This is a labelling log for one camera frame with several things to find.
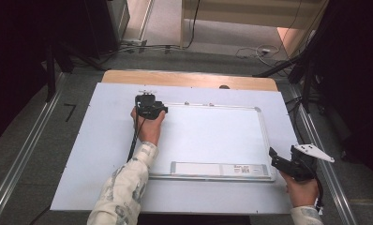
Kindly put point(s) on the dark cabinet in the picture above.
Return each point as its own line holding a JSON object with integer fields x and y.
{"x": 106, "y": 28}

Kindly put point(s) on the grey whiteboard pen tray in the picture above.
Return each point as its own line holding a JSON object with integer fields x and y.
{"x": 203, "y": 168}

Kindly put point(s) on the person's left hand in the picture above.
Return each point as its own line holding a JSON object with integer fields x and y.
{"x": 148, "y": 129}

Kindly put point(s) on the aluminium floor rail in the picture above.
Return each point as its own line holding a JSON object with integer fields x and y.
{"x": 22, "y": 156}
{"x": 328, "y": 187}

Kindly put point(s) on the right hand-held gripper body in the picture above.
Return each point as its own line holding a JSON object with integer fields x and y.
{"x": 303, "y": 165}

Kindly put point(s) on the black metal stand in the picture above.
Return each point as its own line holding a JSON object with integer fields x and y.
{"x": 50, "y": 75}
{"x": 303, "y": 72}

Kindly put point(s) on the person's right hand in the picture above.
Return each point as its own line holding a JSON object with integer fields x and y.
{"x": 301, "y": 192}

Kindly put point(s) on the white whiteboard with grey frame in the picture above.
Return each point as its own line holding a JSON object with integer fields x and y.
{"x": 212, "y": 137}

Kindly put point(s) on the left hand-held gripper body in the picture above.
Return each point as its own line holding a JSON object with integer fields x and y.
{"x": 147, "y": 104}

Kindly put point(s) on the large white table cover board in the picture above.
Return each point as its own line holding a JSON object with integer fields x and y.
{"x": 106, "y": 150}

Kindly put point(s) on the wooden table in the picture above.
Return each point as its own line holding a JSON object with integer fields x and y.
{"x": 181, "y": 79}

